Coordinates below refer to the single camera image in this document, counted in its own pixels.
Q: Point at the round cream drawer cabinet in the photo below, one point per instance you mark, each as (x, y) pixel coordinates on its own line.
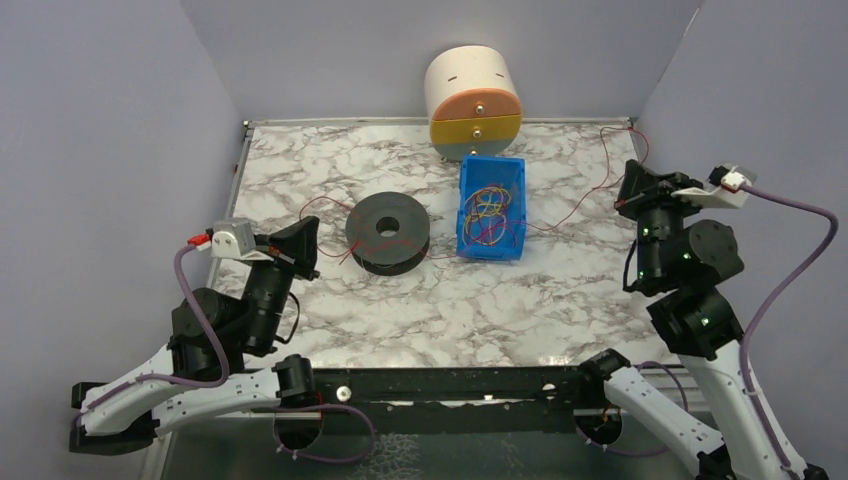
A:
(472, 104)

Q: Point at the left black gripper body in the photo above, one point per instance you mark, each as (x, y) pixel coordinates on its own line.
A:
(287, 259)

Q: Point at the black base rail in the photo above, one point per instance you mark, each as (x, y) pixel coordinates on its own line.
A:
(430, 401)

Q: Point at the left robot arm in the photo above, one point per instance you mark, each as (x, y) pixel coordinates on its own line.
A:
(200, 371)

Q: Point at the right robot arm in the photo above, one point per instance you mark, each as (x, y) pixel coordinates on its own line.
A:
(679, 261)

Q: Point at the blue plastic bin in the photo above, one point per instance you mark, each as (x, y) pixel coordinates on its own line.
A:
(492, 218)

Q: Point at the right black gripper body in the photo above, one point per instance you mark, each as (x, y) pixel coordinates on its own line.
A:
(656, 196)

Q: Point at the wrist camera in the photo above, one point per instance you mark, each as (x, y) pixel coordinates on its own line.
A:
(725, 190)
(231, 239)

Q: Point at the black cable spool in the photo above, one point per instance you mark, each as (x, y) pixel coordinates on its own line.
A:
(388, 233)

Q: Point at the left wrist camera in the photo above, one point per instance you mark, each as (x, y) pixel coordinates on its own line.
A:
(231, 239)

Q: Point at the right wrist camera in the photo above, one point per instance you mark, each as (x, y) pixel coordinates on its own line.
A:
(725, 190)

